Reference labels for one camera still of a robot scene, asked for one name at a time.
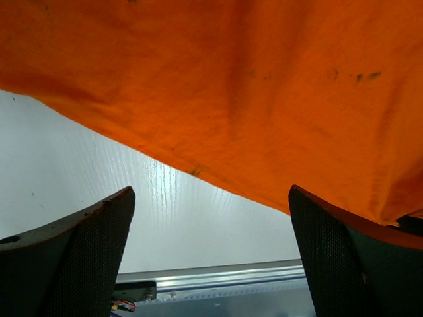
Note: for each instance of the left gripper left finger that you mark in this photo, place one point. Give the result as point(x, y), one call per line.
point(67, 267)

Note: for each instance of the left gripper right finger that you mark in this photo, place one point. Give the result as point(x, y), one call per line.
point(353, 266)

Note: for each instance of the orange t shirt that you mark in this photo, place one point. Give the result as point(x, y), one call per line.
point(250, 96)

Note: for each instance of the white slotted cable duct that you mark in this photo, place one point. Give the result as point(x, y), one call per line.
point(220, 292)

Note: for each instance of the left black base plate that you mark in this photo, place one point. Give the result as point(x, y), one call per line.
point(135, 291)

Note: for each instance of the aluminium mounting rail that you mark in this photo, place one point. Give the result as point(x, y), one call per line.
point(173, 280)

